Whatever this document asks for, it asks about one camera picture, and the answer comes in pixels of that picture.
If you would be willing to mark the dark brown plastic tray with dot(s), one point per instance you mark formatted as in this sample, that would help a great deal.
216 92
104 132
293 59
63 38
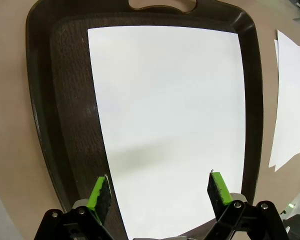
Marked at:
65 100

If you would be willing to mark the white A4 paper sheet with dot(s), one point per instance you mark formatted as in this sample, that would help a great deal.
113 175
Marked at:
291 100
272 162
165 112

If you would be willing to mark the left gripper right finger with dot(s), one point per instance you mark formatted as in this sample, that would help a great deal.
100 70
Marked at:
218 192

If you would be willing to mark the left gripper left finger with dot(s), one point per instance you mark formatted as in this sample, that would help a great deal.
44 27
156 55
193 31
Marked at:
100 197

